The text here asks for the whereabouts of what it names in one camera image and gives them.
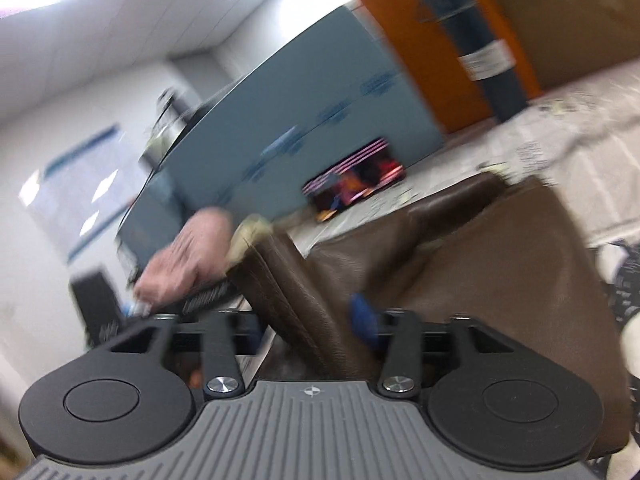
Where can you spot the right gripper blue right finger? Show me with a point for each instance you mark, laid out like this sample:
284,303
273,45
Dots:
364,321

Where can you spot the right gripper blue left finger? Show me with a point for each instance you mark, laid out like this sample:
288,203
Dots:
256,333

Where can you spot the brown leather jacket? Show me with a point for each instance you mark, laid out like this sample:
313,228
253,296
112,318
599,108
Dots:
509,255

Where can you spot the pink fluffy garment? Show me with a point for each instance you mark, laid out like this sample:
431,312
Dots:
198,256

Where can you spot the cream knitted garment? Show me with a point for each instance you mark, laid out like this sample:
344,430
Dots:
250,231

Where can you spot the phone with lit screen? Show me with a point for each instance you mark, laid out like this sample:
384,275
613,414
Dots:
355,178

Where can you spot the blue foam board panel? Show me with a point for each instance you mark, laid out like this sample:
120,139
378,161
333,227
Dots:
330,91

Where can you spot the orange board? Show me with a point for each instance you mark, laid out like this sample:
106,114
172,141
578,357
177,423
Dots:
431,60

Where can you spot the dark blue rolled mat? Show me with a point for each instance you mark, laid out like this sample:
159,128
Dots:
486,59

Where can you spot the brown cardboard sheet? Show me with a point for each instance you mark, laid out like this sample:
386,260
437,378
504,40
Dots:
568,39

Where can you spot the wall notice board poster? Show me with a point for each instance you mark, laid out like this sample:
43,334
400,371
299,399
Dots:
81,192

